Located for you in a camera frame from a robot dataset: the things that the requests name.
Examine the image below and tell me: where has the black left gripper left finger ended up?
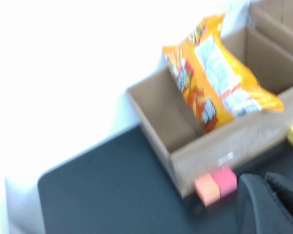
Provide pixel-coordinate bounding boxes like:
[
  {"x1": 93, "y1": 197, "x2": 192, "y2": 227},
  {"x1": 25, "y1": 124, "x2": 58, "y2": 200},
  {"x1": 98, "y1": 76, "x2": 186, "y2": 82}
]
[{"x1": 235, "y1": 173, "x2": 288, "y2": 234}]

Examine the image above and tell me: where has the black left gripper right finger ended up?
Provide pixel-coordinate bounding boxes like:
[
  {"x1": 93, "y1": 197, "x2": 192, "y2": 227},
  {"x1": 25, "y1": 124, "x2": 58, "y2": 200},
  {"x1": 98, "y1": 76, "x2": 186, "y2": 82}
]
[{"x1": 264, "y1": 172, "x2": 293, "y2": 234}]

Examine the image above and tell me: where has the large yellow chips bag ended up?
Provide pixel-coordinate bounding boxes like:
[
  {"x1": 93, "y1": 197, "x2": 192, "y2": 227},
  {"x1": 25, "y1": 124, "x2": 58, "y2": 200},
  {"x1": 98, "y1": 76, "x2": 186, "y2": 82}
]
[{"x1": 162, "y1": 12, "x2": 284, "y2": 134}]

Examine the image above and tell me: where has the pink foam cube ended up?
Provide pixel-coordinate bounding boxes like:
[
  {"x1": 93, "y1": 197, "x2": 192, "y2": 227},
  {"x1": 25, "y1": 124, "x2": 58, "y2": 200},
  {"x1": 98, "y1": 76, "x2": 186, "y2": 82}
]
[{"x1": 211, "y1": 165, "x2": 237, "y2": 199}]

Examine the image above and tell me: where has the orange foam cube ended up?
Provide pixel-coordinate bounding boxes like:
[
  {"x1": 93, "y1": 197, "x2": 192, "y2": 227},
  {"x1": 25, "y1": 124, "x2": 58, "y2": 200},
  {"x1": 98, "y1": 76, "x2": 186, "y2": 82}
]
[{"x1": 194, "y1": 173, "x2": 222, "y2": 208}]

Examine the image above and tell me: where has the plain brown cardboard box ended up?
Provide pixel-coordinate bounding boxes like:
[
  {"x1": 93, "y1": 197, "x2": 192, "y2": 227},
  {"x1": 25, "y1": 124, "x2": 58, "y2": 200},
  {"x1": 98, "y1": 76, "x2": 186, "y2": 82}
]
[{"x1": 126, "y1": 25, "x2": 293, "y2": 199}]

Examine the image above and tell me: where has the labelled brown cardboard box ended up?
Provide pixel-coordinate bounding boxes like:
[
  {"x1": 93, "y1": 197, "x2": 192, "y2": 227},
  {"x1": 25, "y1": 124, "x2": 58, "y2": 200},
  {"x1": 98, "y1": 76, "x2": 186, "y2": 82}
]
[{"x1": 249, "y1": 0, "x2": 293, "y2": 61}]

